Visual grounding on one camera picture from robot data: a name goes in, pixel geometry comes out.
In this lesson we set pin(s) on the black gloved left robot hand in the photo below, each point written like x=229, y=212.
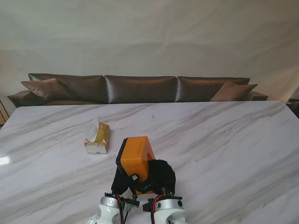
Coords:
x=120, y=183

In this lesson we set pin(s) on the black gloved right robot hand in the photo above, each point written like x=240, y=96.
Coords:
x=163, y=177

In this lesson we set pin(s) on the orange tissue box cover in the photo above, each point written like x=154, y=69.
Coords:
x=137, y=151

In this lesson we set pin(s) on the gold tissue pack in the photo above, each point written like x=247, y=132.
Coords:
x=102, y=136

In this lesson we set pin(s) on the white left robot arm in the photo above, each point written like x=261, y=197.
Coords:
x=107, y=210

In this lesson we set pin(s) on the brown leather sofa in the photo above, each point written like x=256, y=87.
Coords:
x=140, y=89

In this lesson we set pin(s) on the brown throw pillow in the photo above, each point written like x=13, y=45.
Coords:
x=46, y=89
x=231, y=92

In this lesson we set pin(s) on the wooden furniture piece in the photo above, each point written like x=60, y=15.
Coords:
x=2, y=116

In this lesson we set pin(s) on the white fabric backdrop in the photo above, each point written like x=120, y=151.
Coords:
x=149, y=35

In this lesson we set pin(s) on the dark furniture piece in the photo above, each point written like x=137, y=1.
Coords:
x=294, y=105

